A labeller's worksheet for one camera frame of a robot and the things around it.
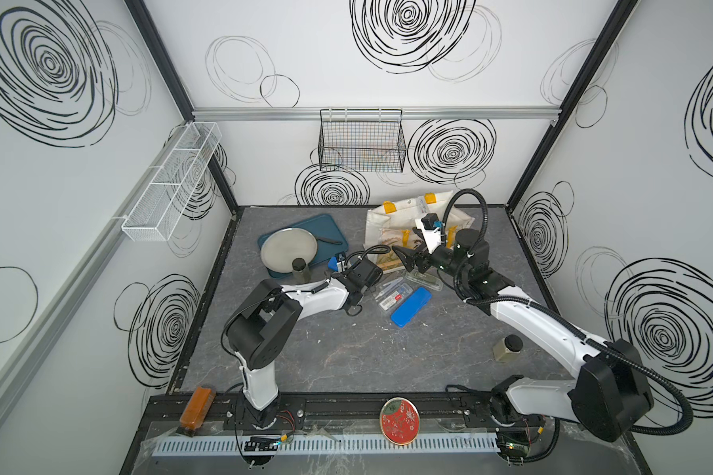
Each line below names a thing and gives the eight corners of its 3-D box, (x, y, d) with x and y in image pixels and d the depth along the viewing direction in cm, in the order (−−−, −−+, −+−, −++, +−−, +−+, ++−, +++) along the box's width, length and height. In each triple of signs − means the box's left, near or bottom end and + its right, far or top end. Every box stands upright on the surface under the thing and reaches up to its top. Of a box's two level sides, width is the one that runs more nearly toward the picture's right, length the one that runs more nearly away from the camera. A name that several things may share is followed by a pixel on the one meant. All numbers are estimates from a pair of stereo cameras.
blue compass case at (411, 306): (389, 318, 92) (389, 315, 91) (419, 287, 99) (420, 284, 98) (402, 330, 90) (403, 327, 88) (433, 298, 97) (434, 295, 95)
